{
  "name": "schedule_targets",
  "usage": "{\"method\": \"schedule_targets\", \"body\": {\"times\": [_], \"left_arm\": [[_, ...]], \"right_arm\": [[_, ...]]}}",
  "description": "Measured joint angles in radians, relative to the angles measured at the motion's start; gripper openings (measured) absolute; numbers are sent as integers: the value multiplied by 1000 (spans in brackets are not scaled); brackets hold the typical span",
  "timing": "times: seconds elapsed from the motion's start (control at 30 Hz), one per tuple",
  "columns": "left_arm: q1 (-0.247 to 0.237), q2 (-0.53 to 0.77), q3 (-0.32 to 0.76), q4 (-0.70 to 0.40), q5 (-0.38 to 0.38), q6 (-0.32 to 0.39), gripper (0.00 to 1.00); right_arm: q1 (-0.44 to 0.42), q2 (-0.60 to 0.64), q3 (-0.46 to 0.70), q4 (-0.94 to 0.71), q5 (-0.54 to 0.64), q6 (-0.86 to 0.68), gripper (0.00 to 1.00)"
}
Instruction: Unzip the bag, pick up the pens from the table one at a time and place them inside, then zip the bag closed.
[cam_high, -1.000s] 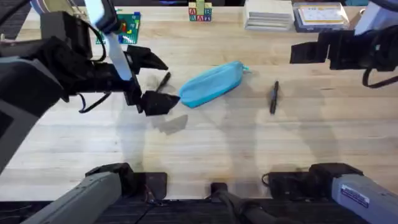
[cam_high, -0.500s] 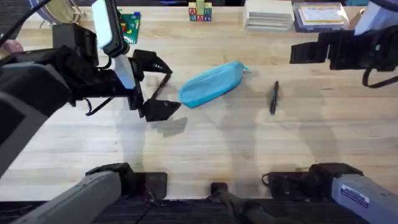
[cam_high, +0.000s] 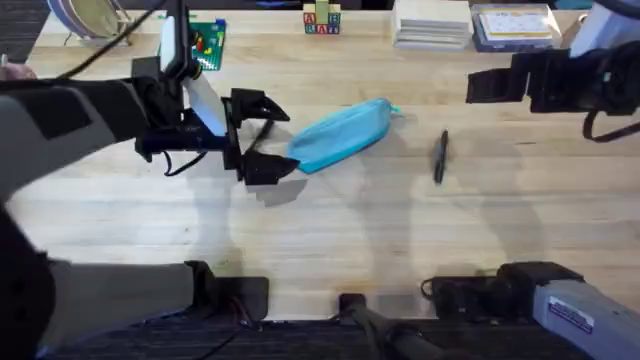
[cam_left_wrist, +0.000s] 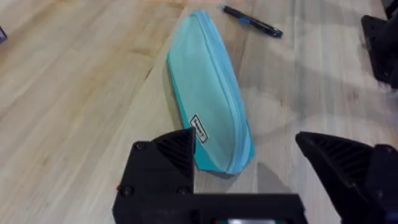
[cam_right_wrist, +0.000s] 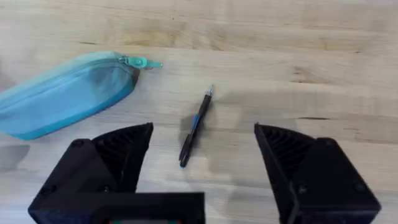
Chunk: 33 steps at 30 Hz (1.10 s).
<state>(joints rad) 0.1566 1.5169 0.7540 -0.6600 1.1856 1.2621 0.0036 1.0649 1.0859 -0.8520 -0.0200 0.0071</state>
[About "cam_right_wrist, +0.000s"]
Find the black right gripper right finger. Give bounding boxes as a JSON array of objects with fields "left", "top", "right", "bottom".
[{"left": 254, "top": 123, "right": 382, "bottom": 224}]

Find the black pen with blue clip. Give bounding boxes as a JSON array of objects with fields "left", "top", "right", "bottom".
[{"left": 178, "top": 84, "right": 215, "bottom": 170}]

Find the turquoise soft zip bag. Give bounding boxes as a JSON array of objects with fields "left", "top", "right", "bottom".
[{"left": 0, "top": 51, "right": 164, "bottom": 141}]

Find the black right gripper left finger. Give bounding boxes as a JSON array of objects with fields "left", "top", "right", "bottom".
[{"left": 27, "top": 122, "right": 154, "bottom": 224}]

